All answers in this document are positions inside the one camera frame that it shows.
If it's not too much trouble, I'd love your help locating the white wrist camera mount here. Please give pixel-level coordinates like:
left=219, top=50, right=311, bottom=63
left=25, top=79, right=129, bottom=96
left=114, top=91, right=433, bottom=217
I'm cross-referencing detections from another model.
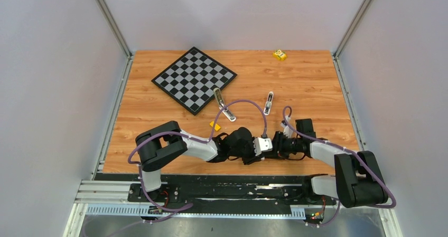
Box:
left=281, top=116, right=294, bottom=138
left=253, top=137, right=273, bottom=156

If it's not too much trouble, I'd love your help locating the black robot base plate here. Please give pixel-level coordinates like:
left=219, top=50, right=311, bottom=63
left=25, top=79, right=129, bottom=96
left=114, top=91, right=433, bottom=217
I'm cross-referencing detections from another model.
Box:
left=127, top=174, right=336, bottom=216

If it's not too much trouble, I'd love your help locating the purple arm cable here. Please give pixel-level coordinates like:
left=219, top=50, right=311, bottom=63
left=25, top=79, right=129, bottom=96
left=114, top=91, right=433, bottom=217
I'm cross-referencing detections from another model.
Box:
left=127, top=99, right=269, bottom=223
left=282, top=106, right=397, bottom=227

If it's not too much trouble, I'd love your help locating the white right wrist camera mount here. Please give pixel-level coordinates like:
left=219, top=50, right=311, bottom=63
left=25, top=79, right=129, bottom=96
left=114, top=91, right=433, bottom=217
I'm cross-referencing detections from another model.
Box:
left=281, top=116, right=294, bottom=138

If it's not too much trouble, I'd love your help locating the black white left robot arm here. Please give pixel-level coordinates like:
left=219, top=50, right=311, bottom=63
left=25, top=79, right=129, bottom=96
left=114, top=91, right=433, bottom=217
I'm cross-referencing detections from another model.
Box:
left=133, top=121, right=273, bottom=202

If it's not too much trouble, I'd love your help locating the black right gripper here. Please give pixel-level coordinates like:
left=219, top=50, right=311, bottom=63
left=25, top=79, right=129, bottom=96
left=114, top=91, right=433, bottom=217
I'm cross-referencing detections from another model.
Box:
left=264, top=131, right=303, bottom=160

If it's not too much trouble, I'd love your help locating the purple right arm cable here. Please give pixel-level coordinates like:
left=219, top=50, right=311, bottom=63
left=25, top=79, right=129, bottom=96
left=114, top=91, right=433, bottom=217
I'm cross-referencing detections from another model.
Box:
left=282, top=106, right=397, bottom=227

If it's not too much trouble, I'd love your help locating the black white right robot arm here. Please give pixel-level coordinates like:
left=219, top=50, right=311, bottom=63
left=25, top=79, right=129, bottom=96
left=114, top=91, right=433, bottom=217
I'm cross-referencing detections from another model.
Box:
left=270, top=118, right=389, bottom=208

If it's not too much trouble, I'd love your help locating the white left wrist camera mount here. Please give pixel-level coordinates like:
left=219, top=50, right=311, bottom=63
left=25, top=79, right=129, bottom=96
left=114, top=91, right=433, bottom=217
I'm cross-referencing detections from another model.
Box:
left=253, top=137, right=273, bottom=156

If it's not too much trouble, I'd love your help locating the black white chessboard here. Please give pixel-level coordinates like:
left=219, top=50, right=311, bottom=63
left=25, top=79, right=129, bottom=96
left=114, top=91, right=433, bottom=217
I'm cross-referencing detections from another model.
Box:
left=152, top=47, right=237, bottom=116

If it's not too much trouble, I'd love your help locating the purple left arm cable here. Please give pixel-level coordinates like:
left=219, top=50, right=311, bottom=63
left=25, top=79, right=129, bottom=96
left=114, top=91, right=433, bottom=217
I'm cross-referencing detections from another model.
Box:
left=127, top=99, right=269, bottom=223

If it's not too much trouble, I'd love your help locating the yellow printed small box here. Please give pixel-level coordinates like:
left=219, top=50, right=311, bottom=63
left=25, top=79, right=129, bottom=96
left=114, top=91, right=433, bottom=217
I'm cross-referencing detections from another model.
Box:
left=273, top=50, right=287, bottom=61

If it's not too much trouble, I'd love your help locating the yellow rectangular block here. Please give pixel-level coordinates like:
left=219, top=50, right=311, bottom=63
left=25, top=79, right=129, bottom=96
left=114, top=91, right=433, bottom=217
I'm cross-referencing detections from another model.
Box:
left=209, top=121, right=221, bottom=131

